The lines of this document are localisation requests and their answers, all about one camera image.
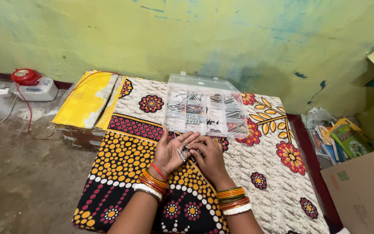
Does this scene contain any person's left hand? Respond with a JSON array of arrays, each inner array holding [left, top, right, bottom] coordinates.
[[153, 126, 201, 175]]

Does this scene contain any person's right hand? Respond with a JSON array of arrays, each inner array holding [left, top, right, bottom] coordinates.
[[187, 135, 229, 184]]

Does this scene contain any bunch of silver screws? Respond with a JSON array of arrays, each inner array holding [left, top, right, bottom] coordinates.
[[177, 143, 204, 163]]

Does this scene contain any floral patterned tablecloth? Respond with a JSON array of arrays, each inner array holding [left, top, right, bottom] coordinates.
[[71, 77, 331, 234]]

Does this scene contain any group of screws in organizer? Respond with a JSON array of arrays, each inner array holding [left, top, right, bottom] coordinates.
[[167, 92, 245, 134]]

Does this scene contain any clear plastic organizer box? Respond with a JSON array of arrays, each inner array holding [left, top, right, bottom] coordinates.
[[163, 71, 249, 138]]

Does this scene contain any red wrist thread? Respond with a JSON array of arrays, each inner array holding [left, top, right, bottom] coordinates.
[[150, 162, 168, 182]]

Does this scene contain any stack of left wrist bangles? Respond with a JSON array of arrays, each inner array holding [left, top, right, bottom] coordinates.
[[133, 168, 169, 202]]

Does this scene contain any stack of wrist bangles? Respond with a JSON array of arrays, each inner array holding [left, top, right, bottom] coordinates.
[[133, 168, 169, 202], [216, 186, 252, 216]]

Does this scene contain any stack of right wrist bangles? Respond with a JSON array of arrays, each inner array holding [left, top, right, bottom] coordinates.
[[216, 186, 252, 216]]

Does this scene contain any yellow taped cardboard box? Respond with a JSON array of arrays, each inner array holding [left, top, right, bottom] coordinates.
[[51, 69, 127, 148]]

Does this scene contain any white plastic bag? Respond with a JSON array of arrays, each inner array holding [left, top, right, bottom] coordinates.
[[305, 107, 336, 130]]

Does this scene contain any heap of books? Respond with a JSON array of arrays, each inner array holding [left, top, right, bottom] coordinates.
[[309, 118, 373, 166]]

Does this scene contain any white power box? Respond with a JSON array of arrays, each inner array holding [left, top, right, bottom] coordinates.
[[13, 77, 58, 102]]

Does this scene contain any brown cardboard box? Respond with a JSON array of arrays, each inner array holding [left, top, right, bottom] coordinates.
[[320, 143, 374, 234]]

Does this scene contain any red cable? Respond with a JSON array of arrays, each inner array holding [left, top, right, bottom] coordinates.
[[14, 71, 120, 141]]

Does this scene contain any red round cable reel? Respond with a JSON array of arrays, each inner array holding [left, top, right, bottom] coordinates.
[[10, 68, 42, 86]]

